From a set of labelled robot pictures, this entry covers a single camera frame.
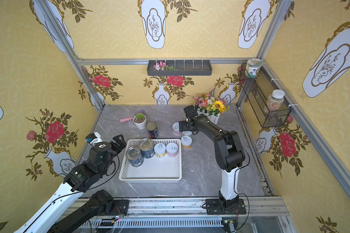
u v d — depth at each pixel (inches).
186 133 38.3
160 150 35.2
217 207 28.8
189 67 36.5
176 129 39.3
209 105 38.4
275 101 25.6
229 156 20.1
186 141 36.6
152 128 37.6
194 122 27.4
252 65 33.2
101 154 20.2
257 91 38.5
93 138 23.8
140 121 39.7
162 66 34.5
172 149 35.2
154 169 33.9
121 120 43.3
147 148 33.1
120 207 29.0
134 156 32.2
